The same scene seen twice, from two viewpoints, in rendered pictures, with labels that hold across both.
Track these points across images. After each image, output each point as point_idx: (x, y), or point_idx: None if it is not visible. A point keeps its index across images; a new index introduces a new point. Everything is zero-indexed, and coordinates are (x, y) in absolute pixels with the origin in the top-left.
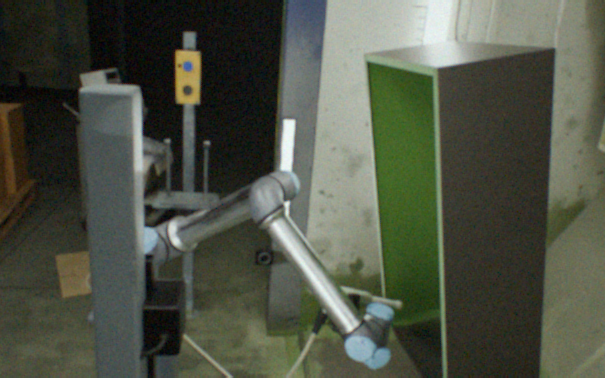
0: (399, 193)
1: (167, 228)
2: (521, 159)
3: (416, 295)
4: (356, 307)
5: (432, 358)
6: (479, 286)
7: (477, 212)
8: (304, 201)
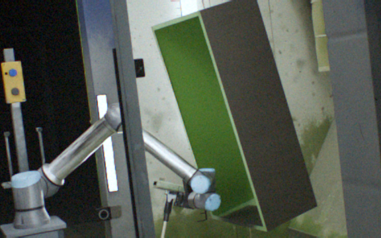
0: (196, 117)
1: (42, 170)
2: (256, 53)
3: (229, 194)
4: (190, 186)
5: (250, 218)
6: (258, 134)
7: (243, 87)
8: (125, 159)
